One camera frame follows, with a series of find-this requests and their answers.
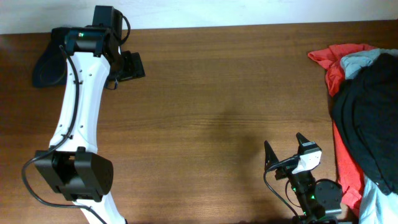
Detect white garment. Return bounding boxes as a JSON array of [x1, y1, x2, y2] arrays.
[[359, 176, 397, 224]]

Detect black garment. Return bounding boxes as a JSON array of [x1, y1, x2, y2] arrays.
[[332, 53, 397, 195]]

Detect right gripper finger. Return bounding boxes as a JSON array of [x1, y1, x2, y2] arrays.
[[264, 141, 279, 170], [295, 133, 310, 145]]

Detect red garment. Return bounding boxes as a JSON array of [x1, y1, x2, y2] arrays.
[[307, 44, 374, 217]]

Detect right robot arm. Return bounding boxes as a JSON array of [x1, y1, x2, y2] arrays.
[[263, 133, 343, 224]]

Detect grey garment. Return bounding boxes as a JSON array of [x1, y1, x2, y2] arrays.
[[340, 49, 397, 80]]

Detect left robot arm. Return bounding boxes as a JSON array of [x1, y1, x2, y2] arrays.
[[21, 6, 145, 223]]

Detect navy blue shorts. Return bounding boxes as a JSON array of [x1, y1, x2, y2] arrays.
[[32, 27, 70, 88]]

